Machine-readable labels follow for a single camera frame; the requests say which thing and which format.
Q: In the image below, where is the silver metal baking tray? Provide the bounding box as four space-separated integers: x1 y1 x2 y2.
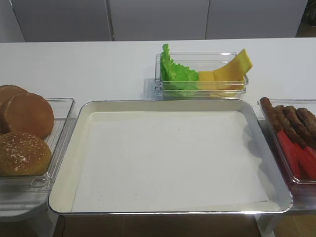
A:
48 99 293 215

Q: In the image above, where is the small yellow cheese slice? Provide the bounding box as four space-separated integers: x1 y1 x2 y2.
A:
198 71 217 90

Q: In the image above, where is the clear plastic meat tomato container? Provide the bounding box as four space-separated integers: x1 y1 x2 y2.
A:
258 99 316 197

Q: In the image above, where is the green lettuce leaf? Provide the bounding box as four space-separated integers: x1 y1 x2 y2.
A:
160 44 198 91

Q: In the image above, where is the brown bun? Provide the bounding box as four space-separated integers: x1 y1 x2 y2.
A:
0 92 54 139
0 85 28 134

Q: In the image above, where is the brown meat patty leftmost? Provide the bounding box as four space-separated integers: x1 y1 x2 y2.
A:
260 97 308 148

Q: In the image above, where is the sesame seed top bun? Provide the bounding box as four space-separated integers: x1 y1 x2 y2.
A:
0 132 52 177

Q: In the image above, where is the brown meat patty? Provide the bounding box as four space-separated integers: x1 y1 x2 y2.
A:
273 105 316 149
260 97 308 148
296 108 316 138
283 106 316 148

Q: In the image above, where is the white parchment paper sheet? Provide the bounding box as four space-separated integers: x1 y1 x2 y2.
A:
73 111 268 212

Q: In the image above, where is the clear plastic bun container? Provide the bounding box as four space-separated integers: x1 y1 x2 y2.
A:
0 98 77 193

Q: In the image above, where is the red tomato slice right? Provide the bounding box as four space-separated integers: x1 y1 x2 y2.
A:
303 146 316 167

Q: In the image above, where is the brown meat patty rightmost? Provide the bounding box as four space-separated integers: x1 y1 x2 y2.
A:
296 108 316 138

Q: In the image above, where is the long yellow cheese slice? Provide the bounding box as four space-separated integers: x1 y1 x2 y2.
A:
213 49 252 90

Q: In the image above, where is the clear plastic lettuce cheese container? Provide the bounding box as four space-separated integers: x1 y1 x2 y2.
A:
155 52 249 100

